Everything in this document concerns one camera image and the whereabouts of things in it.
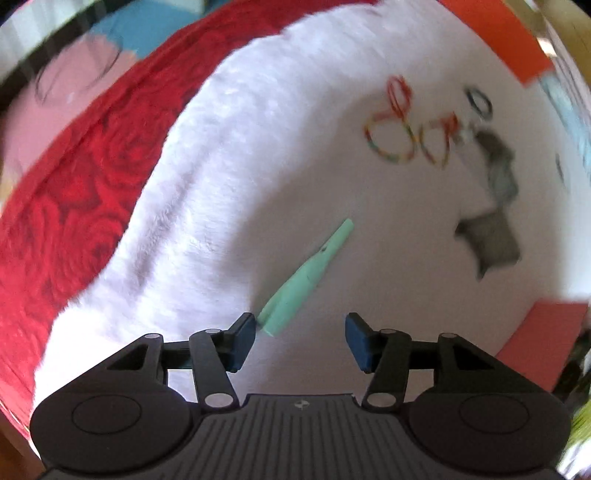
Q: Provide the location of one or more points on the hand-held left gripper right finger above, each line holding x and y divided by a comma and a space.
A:
358, 339

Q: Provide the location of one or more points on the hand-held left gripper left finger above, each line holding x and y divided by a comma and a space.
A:
242, 341

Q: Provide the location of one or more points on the mint green plastic spatula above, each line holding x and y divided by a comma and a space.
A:
304, 277

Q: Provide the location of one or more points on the black plastic bracket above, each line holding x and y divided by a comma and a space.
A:
494, 240

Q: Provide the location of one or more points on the pink cardboard box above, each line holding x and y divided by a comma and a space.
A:
540, 341

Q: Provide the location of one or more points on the blue-grey square plate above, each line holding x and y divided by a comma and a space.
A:
503, 182

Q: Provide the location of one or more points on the red rose blanket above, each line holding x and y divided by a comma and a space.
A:
69, 207

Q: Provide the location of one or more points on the pink floor mat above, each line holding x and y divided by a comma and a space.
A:
78, 81

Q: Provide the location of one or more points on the blue floor mat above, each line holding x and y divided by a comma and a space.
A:
147, 27

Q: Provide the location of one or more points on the brown cardboard box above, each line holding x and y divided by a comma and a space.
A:
572, 27

